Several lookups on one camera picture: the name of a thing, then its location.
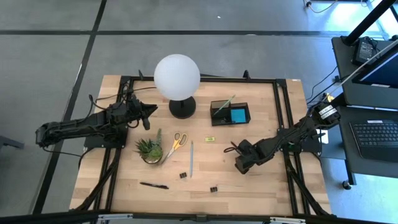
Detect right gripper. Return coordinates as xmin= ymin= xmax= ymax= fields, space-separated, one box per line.
xmin=234 ymin=139 xmax=261 ymax=175

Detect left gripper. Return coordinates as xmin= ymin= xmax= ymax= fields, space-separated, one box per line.
xmin=127 ymin=96 xmax=159 ymax=131

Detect blue sticky note pad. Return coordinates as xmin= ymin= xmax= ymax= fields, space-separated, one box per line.
xmin=230 ymin=108 xmax=247 ymax=123

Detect blue pencil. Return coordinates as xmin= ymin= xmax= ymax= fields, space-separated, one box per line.
xmin=189 ymin=140 xmax=195 ymax=179

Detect black mesh desk organizer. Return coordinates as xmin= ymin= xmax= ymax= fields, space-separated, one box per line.
xmin=210 ymin=99 xmax=251 ymax=127

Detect potted succulent plant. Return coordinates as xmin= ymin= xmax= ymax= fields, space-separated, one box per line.
xmin=134 ymin=128 xmax=164 ymax=166

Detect white globe table lamp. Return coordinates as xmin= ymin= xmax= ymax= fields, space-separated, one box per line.
xmin=153 ymin=54 xmax=201 ymax=120

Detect teal green pencil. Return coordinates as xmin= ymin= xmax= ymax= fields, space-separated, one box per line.
xmin=213 ymin=94 xmax=236 ymax=116

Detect black pen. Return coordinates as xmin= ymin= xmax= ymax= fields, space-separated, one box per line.
xmin=139 ymin=182 xmax=170 ymax=190

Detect black rig beam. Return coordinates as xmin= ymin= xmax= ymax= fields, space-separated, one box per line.
xmin=0 ymin=210 xmax=398 ymax=224

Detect black side desk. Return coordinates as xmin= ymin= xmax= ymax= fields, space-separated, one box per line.
xmin=331 ymin=35 xmax=398 ymax=187

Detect black keyboard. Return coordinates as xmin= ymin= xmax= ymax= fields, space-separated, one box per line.
xmin=349 ymin=119 xmax=398 ymax=163

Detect white rod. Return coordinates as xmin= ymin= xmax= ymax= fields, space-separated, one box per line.
xmin=325 ymin=39 xmax=398 ymax=100

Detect laptop screen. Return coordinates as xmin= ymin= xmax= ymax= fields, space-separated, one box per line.
xmin=351 ymin=46 xmax=398 ymax=110

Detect black power adapter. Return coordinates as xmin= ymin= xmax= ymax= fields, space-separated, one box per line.
xmin=352 ymin=36 xmax=379 ymax=66

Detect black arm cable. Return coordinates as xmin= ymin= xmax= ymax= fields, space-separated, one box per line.
xmin=88 ymin=86 xmax=157 ymax=108

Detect yellow handled scissors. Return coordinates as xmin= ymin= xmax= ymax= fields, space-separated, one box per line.
xmin=160 ymin=131 xmax=188 ymax=166

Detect black table frame rails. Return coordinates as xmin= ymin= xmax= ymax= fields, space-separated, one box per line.
xmin=70 ymin=70 xmax=337 ymax=218

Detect black floor cables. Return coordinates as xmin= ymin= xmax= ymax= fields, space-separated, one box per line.
xmin=305 ymin=64 xmax=343 ymax=104

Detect yellow floor cable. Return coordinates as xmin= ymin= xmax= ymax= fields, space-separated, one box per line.
xmin=303 ymin=0 xmax=340 ymax=14

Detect black upright post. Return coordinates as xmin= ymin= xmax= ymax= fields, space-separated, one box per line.
xmin=341 ymin=0 xmax=398 ymax=47

